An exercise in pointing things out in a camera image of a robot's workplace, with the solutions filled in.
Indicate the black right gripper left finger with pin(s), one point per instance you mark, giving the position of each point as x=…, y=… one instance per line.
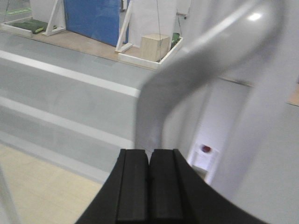
x=123, y=199

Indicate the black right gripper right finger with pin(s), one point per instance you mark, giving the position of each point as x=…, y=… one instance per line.
x=178, y=195

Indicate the grey metal door handle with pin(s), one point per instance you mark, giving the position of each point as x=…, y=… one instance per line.
x=230, y=42

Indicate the blue door panel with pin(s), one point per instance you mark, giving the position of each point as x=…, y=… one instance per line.
x=96, y=19

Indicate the far light wooden box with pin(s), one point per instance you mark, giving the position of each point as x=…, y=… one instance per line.
x=154, y=47

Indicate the far white wall panel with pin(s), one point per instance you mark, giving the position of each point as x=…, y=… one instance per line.
x=154, y=17

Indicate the white framed sliding glass door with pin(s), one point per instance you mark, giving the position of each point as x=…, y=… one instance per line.
x=64, y=102

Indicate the far white support brace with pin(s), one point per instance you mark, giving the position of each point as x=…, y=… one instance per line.
x=55, y=17

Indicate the light wooden base platform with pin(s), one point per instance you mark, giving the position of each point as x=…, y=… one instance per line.
x=44, y=193

